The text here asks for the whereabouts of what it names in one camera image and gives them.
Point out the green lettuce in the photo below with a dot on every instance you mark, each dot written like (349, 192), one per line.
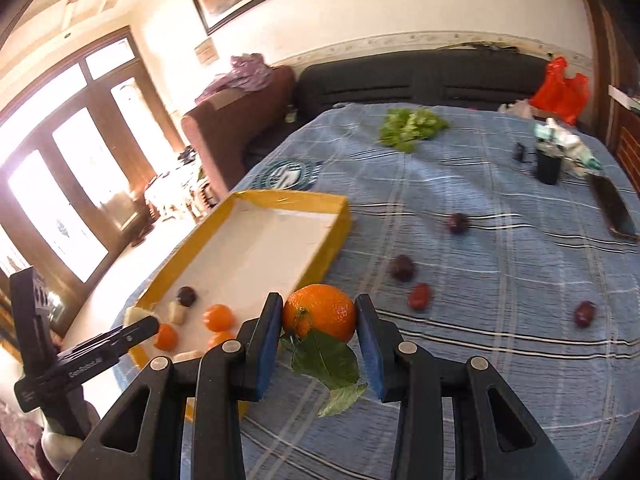
(410, 127)

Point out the large orange with green leaves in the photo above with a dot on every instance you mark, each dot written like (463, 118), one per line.
(320, 312)

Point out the brown wooden cabinet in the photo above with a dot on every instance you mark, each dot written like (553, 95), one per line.
(620, 135)

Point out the white and green cloth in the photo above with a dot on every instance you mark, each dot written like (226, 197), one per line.
(542, 134)

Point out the cluttered low table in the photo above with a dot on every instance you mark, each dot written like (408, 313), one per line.
(170, 195)

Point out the yellow cardboard box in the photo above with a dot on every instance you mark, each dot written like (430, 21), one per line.
(260, 245)

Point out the purple cloth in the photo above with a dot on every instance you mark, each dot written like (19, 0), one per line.
(240, 75)

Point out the long white box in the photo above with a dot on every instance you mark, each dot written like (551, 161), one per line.
(622, 96)

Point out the black sofa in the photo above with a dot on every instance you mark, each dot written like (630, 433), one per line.
(400, 80)

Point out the white and green glove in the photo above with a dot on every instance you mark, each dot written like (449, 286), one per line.
(587, 160)

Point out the large dark red plum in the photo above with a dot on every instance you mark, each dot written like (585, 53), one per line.
(584, 313)

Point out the brown armchair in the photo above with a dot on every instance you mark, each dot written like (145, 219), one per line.
(235, 125)

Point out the white plastic bag bundle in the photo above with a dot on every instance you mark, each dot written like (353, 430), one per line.
(567, 135)

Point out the small wall sign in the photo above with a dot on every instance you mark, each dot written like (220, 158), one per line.
(206, 52)

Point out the red plastic bag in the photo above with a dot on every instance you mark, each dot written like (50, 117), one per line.
(560, 90)

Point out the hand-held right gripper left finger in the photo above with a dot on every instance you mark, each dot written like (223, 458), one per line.
(270, 350)

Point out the small dark plum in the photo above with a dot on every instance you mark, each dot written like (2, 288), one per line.
(457, 222)
(186, 296)
(402, 267)

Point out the black smartphone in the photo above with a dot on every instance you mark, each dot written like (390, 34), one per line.
(612, 205)

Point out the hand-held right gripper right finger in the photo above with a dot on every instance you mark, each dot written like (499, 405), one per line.
(367, 355)

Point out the small white chunk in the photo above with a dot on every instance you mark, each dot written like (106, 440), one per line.
(176, 312)

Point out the small black object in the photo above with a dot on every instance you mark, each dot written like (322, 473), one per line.
(521, 152)

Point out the wooden glass door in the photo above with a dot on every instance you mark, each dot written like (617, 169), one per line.
(75, 175)

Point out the black square container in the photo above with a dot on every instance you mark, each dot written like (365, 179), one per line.
(547, 167)

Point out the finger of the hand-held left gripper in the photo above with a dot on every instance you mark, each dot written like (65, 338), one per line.
(135, 332)

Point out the red date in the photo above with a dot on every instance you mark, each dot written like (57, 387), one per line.
(420, 296)

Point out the small orange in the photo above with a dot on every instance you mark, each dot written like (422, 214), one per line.
(218, 317)
(166, 336)
(221, 339)

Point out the person's left hand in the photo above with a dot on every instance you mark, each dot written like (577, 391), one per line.
(60, 449)

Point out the large white cylindrical chunk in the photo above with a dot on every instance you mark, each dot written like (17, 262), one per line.
(137, 316)

